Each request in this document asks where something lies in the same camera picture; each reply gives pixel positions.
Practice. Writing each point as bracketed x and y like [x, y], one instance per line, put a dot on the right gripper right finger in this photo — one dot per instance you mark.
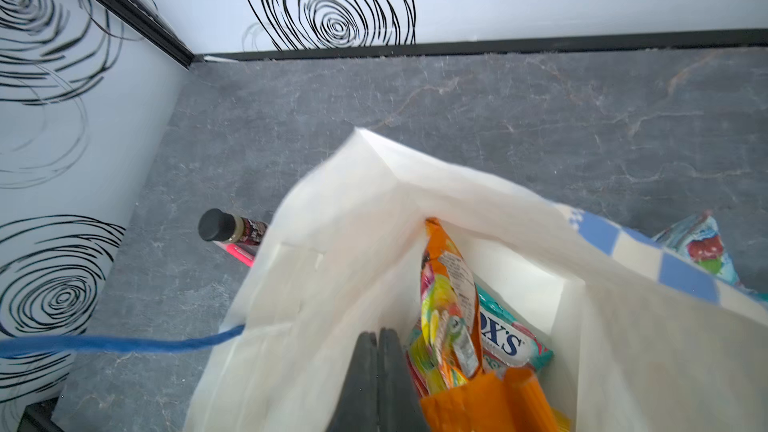
[398, 404]

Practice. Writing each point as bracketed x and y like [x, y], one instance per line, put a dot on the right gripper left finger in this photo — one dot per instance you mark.
[357, 406]

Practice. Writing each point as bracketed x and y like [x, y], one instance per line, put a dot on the orange snack packet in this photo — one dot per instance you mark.
[469, 396]

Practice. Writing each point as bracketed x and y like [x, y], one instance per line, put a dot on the teal Fox's candy bag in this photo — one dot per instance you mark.
[505, 343]

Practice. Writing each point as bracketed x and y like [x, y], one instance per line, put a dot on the checkered paper bag blue handles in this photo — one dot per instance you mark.
[644, 339]

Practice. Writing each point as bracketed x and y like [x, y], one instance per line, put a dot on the green snack packet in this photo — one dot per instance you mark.
[697, 239]

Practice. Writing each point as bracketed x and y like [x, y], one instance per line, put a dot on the pink marker pen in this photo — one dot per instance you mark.
[241, 254]

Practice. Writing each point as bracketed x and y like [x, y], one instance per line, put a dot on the small dark spice bottle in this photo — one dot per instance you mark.
[216, 225]

